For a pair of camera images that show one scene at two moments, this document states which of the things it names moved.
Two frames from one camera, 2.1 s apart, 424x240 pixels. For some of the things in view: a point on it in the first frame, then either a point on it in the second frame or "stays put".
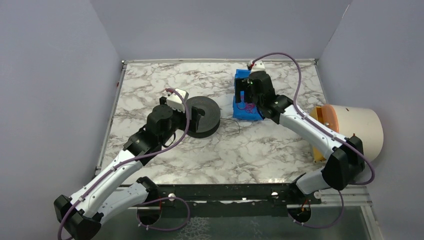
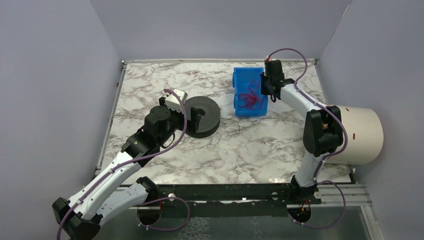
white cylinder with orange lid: x=349 y=121 stays put
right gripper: x=247 y=96 → x=267 y=88
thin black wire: x=236 y=122 stays put
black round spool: x=208 y=124 stays put
